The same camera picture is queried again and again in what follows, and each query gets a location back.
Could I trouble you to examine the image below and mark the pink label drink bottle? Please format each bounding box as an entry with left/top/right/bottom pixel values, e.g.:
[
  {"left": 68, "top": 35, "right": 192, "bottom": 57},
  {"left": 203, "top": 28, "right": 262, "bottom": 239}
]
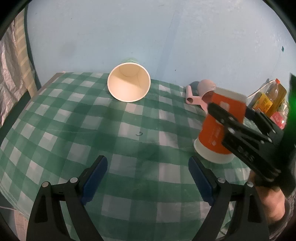
[{"left": 270, "top": 102, "right": 288, "bottom": 130}]

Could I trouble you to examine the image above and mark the pink plastic mug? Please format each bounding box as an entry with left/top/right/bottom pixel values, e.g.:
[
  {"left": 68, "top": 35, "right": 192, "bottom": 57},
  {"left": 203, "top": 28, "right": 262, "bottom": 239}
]
[{"left": 185, "top": 79, "right": 216, "bottom": 114}]

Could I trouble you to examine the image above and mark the green paper cup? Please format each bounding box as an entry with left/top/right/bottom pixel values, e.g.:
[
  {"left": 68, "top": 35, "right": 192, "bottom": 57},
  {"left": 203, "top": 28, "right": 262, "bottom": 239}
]
[{"left": 107, "top": 58, "right": 151, "bottom": 102}]

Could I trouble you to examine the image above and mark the person's right hand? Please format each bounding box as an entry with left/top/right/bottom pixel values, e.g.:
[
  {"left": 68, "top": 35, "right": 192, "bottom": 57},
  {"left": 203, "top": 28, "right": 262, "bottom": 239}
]
[{"left": 248, "top": 170, "right": 286, "bottom": 225}]

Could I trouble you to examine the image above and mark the orange cap juice bottle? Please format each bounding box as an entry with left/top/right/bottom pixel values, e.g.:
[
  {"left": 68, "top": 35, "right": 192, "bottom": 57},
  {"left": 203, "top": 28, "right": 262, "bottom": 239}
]
[{"left": 251, "top": 78, "right": 287, "bottom": 117}]

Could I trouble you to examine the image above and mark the silver foil curtain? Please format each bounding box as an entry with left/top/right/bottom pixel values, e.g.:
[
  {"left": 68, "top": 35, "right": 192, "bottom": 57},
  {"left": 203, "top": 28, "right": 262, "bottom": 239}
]
[{"left": 1, "top": 10, "right": 38, "bottom": 126}]

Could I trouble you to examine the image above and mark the white cable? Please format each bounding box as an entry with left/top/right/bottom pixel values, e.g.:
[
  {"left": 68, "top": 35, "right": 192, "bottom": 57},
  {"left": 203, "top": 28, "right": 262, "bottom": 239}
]
[{"left": 245, "top": 78, "right": 270, "bottom": 100}]

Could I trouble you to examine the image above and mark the green checkered tablecloth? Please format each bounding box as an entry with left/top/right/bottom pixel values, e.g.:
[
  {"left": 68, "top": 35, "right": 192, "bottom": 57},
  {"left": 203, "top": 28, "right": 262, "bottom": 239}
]
[{"left": 0, "top": 71, "right": 273, "bottom": 241}]

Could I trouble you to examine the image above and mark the orange paper cup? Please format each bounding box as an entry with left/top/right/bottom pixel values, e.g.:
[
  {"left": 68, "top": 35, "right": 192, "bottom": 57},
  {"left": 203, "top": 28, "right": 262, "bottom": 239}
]
[{"left": 194, "top": 87, "right": 246, "bottom": 164}]

